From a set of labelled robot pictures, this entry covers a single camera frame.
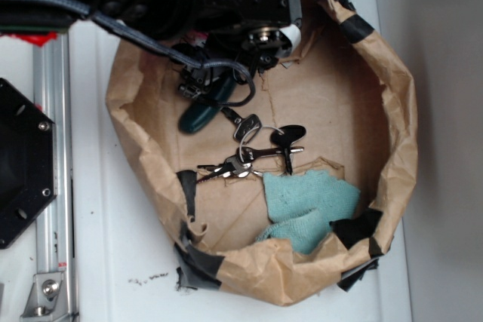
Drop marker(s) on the dark green plastic piece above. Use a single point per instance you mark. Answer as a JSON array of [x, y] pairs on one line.
[[198, 115]]

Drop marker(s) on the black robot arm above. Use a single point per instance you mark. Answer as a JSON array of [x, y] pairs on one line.
[[160, 26]]

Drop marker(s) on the teal green cloth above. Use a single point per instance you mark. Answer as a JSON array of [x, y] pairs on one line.
[[301, 207]]

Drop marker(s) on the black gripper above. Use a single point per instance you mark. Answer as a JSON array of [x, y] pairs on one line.
[[254, 33]]

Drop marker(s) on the aluminium extrusion rail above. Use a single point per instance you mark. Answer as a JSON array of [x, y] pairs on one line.
[[54, 226]]

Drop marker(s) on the black octagonal mount plate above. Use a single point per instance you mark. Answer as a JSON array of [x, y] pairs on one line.
[[27, 163]]

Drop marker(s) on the metal corner bracket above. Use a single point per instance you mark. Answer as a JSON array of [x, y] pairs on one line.
[[47, 299]]

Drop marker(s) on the brown paper bag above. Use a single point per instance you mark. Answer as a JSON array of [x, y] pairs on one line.
[[357, 101]]

